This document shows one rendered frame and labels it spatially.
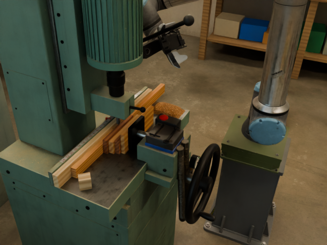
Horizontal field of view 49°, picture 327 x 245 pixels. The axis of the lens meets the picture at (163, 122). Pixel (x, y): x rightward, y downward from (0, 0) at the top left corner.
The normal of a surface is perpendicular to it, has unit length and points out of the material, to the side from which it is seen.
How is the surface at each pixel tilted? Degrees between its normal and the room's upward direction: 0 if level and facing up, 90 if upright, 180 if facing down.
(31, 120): 90
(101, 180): 0
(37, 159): 0
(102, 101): 90
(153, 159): 90
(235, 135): 1
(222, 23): 90
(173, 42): 74
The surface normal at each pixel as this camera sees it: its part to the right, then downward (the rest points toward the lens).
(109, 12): 0.00, 0.57
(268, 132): -0.25, 0.62
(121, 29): 0.39, 0.53
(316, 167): 0.04, -0.82
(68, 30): -0.44, 0.50
